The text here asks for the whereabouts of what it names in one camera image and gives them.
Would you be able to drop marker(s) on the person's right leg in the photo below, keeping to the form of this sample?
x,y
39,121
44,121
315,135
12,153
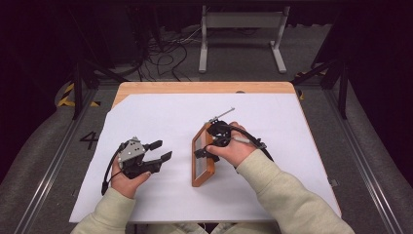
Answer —
x,y
243,228

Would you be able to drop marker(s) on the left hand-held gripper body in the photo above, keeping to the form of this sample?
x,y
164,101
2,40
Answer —
x,y
131,152

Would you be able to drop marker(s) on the person's left leg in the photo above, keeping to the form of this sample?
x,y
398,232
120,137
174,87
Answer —
x,y
181,229

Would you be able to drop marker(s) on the black metal stand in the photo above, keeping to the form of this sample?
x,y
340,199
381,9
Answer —
x,y
342,91
77,91

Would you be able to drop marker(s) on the person's left hand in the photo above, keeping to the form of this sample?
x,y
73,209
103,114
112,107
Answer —
x,y
125,185

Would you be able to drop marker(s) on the white metal stand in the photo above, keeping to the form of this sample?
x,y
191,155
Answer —
x,y
243,20

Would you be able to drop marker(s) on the person's right hand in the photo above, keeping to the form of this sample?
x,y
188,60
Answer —
x,y
237,151

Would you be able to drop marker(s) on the yellow black hazard tape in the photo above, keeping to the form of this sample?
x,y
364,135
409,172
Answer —
x,y
66,97

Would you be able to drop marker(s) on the person's leg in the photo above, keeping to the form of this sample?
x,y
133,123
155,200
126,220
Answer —
x,y
243,228
181,229

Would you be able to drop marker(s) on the white paper sheet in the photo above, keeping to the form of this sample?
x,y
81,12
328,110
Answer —
x,y
162,113

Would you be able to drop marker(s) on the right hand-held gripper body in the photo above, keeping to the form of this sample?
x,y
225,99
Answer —
x,y
220,128

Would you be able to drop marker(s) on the aluminium floor rail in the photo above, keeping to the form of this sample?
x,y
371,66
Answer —
x,y
360,162
55,162

